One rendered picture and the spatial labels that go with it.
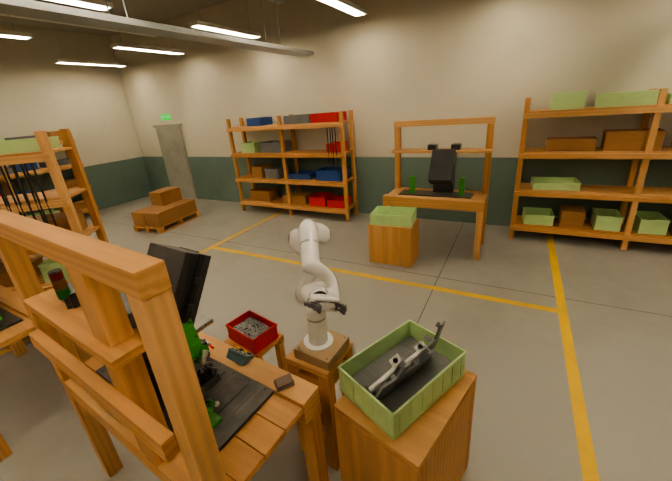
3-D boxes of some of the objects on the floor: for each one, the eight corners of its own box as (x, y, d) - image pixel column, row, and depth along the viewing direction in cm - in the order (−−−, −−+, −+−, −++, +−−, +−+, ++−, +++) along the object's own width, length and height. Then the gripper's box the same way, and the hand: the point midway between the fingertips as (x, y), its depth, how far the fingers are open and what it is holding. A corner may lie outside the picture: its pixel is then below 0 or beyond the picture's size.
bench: (189, 399, 288) (163, 315, 257) (331, 492, 210) (318, 388, 179) (103, 471, 234) (57, 376, 203) (252, 633, 156) (213, 519, 125)
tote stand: (400, 421, 253) (399, 338, 225) (467, 466, 219) (476, 374, 191) (342, 497, 207) (332, 405, 179) (416, 568, 173) (418, 467, 145)
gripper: (337, 310, 134) (354, 321, 118) (296, 308, 129) (307, 319, 112) (340, 291, 135) (356, 300, 118) (299, 289, 129) (310, 298, 113)
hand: (331, 309), depth 116 cm, fingers open, 8 cm apart
